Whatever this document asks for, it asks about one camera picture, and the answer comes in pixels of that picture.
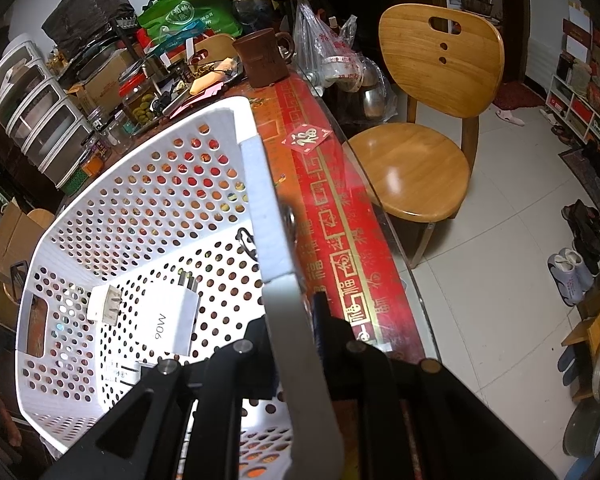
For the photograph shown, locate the white plug adapter m06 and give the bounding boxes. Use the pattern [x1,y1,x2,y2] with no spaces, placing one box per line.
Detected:
[134,272,200,356]

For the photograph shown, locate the white perforated plastic basket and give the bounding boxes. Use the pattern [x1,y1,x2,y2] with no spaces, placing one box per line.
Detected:
[15,96,344,479]

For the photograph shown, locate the white usb charger block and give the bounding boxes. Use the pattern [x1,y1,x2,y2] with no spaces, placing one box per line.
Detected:
[86,284,146,386]

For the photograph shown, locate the grey white sneakers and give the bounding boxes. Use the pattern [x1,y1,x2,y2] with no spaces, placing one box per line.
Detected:
[547,248,594,307]

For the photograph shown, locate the cardboard box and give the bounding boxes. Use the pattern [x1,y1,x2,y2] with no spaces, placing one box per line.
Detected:
[0,203,55,330]

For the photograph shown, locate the red paper fu sticker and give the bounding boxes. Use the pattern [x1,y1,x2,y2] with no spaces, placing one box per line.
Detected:
[282,124,332,155]

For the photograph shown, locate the glass jar of pickles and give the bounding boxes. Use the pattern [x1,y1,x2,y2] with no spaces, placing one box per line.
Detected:
[119,74,159,126]

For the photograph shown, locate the brown ceramic mug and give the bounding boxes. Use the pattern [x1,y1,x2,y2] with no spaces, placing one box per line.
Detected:
[233,28,294,88]

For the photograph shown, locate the clear plastic bag with bowls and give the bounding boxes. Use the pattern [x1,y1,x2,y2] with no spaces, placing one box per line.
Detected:
[292,0,398,129]

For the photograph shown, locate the white shelf unit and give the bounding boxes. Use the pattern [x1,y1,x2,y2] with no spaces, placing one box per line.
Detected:
[545,74,600,149]

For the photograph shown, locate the white stacked drawer organizer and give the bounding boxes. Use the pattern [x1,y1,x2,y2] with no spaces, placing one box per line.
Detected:
[0,34,93,188]

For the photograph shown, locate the wooden chair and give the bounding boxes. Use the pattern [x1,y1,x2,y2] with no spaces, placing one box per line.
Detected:
[350,3,505,268]

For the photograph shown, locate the green shopping bag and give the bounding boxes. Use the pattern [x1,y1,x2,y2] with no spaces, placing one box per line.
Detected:
[137,0,242,44]

